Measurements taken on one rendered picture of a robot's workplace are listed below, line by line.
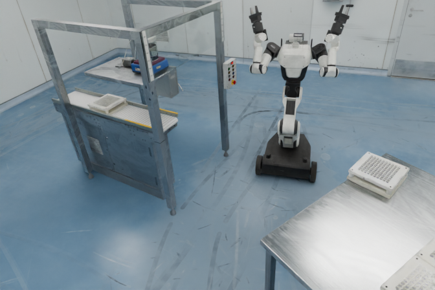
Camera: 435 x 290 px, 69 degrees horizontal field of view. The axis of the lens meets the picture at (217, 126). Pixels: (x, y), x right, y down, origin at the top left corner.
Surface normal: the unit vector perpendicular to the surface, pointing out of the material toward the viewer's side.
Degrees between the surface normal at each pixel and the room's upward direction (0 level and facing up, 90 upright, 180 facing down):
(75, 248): 0
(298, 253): 0
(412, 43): 90
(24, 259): 0
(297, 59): 90
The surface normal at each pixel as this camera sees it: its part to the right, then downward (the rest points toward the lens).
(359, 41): -0.39, 0.50
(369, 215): -0.06, -0.85
